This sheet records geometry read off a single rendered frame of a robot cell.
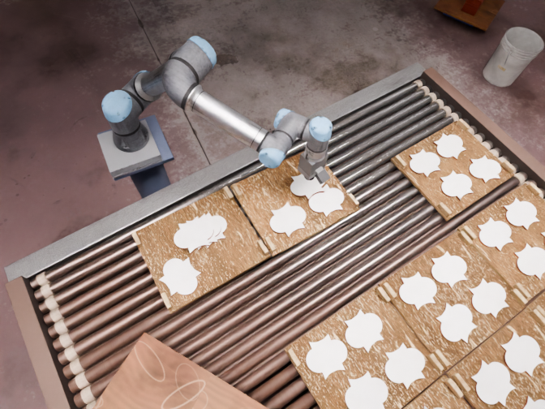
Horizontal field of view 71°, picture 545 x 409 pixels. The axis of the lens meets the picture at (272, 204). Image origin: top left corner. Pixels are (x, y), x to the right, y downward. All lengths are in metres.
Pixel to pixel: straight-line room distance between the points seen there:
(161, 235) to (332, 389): 0.81
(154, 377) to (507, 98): 3.34
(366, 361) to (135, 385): 0.73
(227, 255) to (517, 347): 1.06
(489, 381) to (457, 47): 3.06
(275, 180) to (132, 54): 2.30
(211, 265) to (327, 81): 2.24
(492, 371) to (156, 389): 1.08
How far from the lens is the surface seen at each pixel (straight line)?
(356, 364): 1.40
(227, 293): 1.42
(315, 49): 3.59
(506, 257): 1.73
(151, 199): 1.62
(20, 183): 3.10
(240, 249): 1.45
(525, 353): 1.64
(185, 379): 1.27
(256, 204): 1.53
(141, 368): 1.30
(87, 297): 1.54
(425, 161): 1.79
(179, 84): 1.27
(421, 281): 1.53
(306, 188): 1.56
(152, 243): 1.51
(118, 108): 1.62
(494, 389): 1.56
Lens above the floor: 2.29
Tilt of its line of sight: 62 degrees down
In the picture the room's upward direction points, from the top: 5 degrees clockwise
